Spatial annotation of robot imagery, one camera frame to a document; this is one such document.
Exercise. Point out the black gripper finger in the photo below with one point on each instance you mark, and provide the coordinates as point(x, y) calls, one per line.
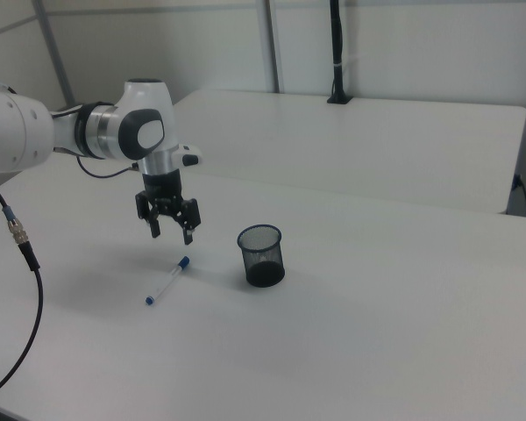
point(192, 217)
point(155, 228)

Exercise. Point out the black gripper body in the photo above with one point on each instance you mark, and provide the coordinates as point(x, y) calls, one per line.
point(163, 186)

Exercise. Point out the white marker with blue cap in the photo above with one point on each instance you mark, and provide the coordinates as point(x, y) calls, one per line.
point(168, 280)

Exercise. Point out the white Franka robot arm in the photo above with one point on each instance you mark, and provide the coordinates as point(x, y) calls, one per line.
point(17, 131)

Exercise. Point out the black mesh pen cup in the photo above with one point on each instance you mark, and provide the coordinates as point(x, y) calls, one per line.
point(265, 275)

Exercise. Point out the white table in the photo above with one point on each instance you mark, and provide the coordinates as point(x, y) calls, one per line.
point(377, 144)

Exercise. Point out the black clamp pole stand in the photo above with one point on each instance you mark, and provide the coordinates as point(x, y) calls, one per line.
point(337, 44)

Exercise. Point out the grey aluminium frame post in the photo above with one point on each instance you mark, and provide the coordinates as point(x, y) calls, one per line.
point(54, 48)

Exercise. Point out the grey frame post blue strip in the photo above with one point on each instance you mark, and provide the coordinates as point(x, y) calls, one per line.
point(267, 44)

